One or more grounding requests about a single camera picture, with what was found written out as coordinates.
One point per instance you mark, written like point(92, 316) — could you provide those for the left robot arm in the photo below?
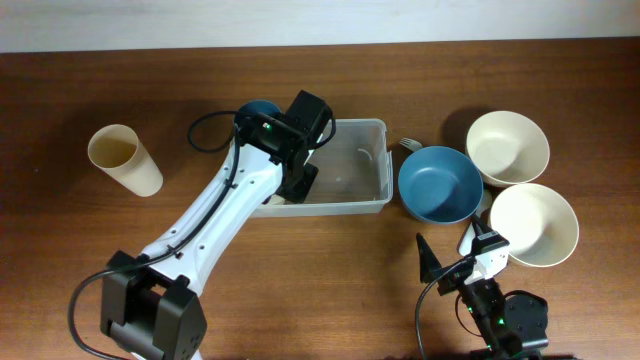
point(150, 302)

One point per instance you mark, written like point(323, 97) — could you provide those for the cream bowl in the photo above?
point(541, 226)
point(507, 148)

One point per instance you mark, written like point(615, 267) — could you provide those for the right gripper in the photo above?
point(429, 264)

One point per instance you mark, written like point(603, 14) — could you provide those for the cream cup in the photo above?
point(275, 200)
point(117, 151)

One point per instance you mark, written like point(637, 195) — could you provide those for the white plastic spoon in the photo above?
point(465, 244)

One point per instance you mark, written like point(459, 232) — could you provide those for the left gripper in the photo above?
point(301, 187)

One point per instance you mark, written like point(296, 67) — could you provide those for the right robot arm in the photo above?
point(513, 324)

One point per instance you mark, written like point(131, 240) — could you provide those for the blue cup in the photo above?
point(253, 107)

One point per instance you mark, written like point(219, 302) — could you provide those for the cream bowl lower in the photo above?
point(541, 226)

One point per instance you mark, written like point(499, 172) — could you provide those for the clear plastic storage container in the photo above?
point(355, 174)

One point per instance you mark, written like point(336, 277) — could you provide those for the grey plastic fork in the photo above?
point(411, 144)

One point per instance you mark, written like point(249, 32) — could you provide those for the blue bowl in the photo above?
point(440, 185)

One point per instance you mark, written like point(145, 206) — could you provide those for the cream cup left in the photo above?
point(117, 151)

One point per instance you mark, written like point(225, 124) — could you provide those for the cream bowl upper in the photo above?
point(507, 148)

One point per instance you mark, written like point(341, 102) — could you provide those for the cream cup back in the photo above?
point(275, 200)

